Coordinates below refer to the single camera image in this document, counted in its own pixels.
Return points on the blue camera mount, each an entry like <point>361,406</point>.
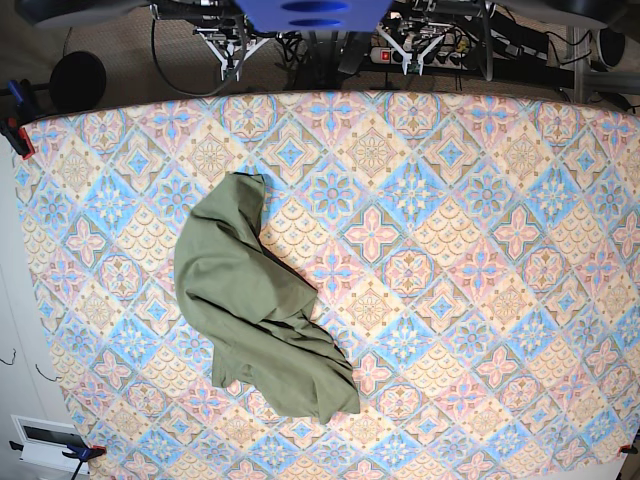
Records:
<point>314,15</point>

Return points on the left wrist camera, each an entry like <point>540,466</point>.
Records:
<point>413,68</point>

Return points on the blue clamp top left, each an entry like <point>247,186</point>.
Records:
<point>22,101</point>

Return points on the patterned tablecloth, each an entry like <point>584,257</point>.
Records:
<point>476,258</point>

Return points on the black round stool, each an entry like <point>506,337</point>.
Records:
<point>77,82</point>

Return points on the red clamp bottom right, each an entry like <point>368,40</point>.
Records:
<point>628,450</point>

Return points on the white power strip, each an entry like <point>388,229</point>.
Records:
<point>439,55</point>

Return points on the green t-shirt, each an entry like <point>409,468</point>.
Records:
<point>256,310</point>

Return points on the red black clamp left top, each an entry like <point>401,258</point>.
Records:
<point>17,137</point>

